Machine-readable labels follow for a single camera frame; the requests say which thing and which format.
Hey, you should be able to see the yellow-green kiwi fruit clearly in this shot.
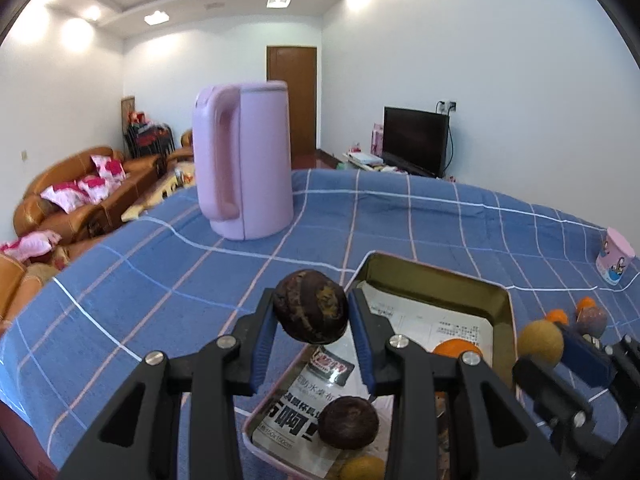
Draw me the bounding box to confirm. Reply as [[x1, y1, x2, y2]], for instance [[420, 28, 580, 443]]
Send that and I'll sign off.
[[340, 455, 385, 480]]

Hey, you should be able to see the pink electric kettle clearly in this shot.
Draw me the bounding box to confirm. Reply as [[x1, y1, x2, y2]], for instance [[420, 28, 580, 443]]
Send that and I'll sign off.
[[192, 80, 294, 240]]

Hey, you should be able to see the coffee table with snacks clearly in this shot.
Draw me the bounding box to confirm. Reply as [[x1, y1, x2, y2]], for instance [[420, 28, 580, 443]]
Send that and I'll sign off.
[[120, 162, 195, 222]]

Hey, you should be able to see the pink rectangular tin box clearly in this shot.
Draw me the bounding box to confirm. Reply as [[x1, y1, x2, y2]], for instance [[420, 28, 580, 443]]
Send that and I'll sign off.
[[242, 252, 516, 479]]

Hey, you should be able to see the round purple passion fruit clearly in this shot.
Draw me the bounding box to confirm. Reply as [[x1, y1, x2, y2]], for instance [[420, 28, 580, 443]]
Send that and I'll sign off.
[[576, 306, 608, 339]]

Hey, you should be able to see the tv stand with clutter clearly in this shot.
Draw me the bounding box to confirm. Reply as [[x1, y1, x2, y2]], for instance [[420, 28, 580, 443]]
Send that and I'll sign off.
[[317, 150, 402, 174]]

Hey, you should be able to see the pink cartoon mug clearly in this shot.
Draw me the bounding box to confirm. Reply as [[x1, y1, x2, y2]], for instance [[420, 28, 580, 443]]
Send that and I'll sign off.
[[596, 228, 636, 285]]

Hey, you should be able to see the orange leather sofa left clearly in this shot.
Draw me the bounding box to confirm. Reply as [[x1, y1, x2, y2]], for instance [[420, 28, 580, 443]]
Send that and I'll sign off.
[[13, 146, 165, 244]]

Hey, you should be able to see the small orange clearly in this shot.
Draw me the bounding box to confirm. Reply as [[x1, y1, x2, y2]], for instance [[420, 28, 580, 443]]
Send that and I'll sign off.
[[576, 296, 597, 313], [544, 309, 570, 326]]

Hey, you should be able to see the pink floral cushion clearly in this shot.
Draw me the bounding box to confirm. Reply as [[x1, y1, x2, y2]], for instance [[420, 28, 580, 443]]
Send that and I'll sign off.
[[91, 155, 127, 182]]

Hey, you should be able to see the printed paper leaflet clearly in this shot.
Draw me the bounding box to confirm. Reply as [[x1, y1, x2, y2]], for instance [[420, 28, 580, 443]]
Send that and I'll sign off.
[[243, 282, 495, 479]]

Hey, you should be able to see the blue checked tablecloth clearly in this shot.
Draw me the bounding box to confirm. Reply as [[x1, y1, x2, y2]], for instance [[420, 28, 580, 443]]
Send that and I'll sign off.
[[1, 169, 639, 466]]

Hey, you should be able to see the wall power socket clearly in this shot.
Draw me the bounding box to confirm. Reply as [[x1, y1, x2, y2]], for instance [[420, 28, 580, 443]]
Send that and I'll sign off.
[[436, 101, 457, 115]]

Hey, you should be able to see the large orange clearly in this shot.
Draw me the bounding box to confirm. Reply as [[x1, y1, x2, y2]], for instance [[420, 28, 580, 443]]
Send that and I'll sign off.
[[432, 338, 484, 359]]

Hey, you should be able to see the brown wooden door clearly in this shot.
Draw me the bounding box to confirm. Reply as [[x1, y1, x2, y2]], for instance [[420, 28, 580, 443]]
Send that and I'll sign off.
[[266, 46, 318, 159]]

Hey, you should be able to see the black television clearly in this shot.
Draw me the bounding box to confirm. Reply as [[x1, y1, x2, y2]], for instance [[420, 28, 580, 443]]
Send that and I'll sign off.
[[382, 106, 449, 178]]

